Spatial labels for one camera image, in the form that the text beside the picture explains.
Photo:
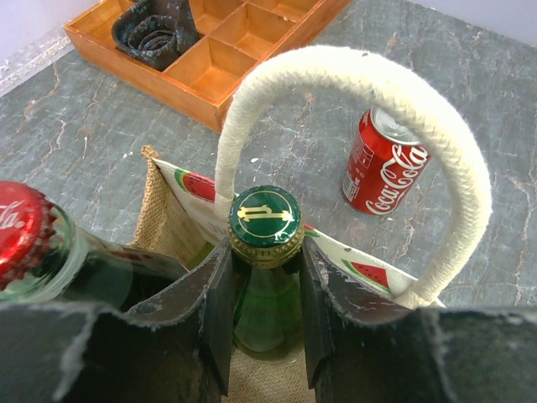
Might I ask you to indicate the watermelon canvas tote bag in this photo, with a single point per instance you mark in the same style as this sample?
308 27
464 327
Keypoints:
403 95

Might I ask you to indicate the green glass bottle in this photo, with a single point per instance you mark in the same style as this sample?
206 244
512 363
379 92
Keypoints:
266 231

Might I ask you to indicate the red cola can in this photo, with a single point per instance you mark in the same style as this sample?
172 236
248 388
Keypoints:
385 161

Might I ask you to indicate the glass cola bottle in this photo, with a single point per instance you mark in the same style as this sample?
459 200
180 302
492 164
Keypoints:
45 256

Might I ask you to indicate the wooden compartment tray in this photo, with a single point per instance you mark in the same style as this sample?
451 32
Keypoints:
235 37

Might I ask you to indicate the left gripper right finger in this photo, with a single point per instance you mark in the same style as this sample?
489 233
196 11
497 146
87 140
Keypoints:
361 347

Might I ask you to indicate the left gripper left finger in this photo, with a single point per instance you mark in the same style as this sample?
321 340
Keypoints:
174 347

